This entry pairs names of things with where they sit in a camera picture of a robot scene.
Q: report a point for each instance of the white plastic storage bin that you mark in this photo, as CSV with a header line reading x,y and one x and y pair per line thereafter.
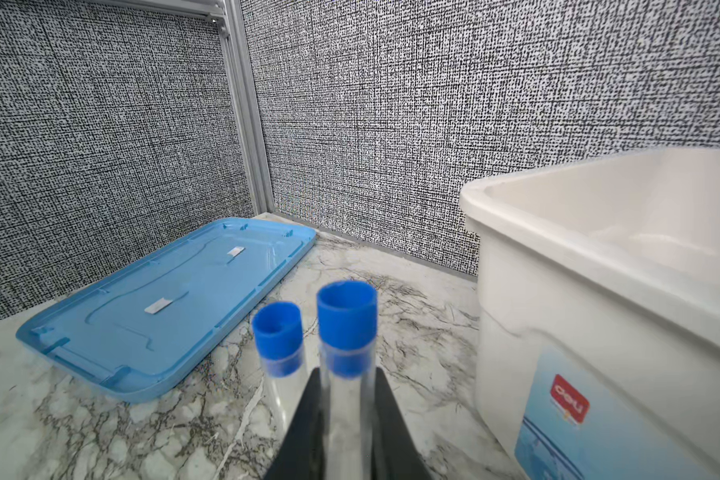
x,y
599,294

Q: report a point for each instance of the blue capped test tube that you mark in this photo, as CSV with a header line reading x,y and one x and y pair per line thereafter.
x,y
347,314
278,336

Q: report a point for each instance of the blue plastic bin lid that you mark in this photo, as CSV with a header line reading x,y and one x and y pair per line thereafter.
x,y
137,333

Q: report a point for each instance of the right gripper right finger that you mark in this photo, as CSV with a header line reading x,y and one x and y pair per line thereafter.
x,y
394,455

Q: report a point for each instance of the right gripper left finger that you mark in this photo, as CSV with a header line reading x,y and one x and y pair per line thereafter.
x,y
301,454

